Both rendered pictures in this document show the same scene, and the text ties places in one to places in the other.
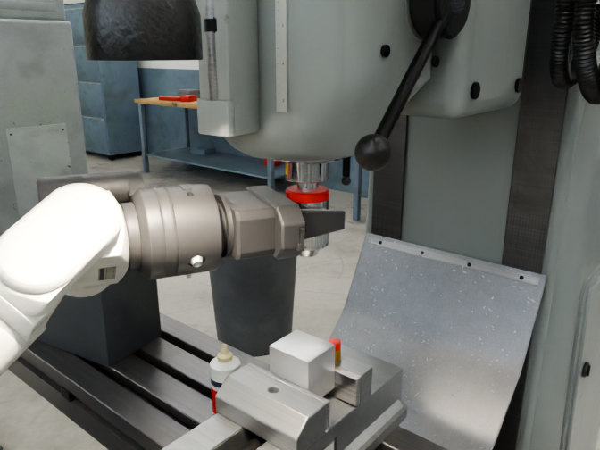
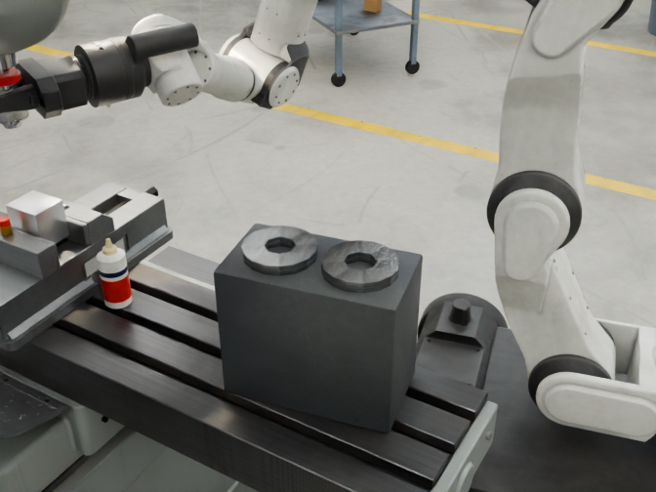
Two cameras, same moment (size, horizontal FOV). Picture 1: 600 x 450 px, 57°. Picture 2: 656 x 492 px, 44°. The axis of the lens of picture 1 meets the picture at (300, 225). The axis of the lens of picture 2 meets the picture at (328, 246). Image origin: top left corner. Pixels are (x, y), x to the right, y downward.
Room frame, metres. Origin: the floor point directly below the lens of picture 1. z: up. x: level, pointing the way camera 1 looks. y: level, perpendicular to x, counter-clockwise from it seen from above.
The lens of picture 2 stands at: (1.65, 0.25, 1.65)
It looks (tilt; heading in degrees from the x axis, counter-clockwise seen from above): 33 degrees down; 171
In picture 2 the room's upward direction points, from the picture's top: straight up
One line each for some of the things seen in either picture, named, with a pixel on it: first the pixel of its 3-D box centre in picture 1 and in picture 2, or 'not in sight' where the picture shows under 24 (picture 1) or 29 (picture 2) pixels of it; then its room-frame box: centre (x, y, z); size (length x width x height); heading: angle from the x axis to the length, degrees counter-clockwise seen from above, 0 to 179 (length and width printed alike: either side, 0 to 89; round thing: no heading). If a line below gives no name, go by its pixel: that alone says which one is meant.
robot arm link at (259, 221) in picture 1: (227, 227); (73, 81); (0.54, 0.07, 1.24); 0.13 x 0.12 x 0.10; 25
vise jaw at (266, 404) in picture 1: (270, 405); (68, 217); (0.54, 0.03, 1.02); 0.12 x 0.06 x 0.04; 51
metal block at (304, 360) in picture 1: (302, 367); (38, 220); (0.58, 0.00, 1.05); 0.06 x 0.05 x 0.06; 51
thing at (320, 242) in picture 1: (307, 220); (7, 99); (0.58, -0.01, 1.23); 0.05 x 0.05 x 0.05
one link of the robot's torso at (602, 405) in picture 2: not in sight; (599, 373); (0.65, 0.90, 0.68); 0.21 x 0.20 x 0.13; 63
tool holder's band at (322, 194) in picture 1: (307, 193); (1, 76); (0.58, -0.01, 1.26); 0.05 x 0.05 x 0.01
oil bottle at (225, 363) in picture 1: (226, 380); (113, 270); (0.64, 0.10, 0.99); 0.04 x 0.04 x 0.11
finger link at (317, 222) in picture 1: (319, 223); not in sight; (0.55, -0.02, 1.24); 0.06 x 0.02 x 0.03; 115
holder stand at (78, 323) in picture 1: (84, 283); (320, 320); (0.87, 0.37, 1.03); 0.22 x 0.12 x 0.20; 61
